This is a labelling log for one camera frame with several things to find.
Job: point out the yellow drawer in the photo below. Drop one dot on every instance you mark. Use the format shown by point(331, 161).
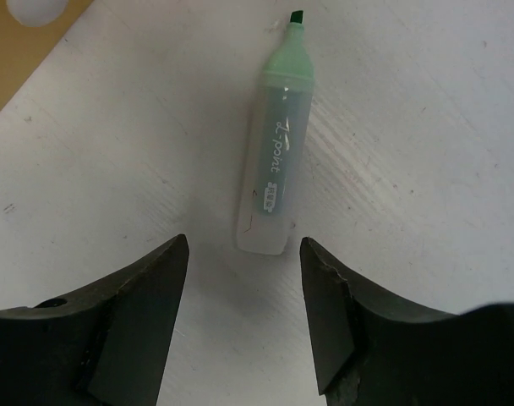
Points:
point(28, 32)

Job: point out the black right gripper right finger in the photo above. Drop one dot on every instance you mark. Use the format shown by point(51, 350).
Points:
point(373, 347)

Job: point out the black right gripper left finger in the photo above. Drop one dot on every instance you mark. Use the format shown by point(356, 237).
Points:
point(103, 344)

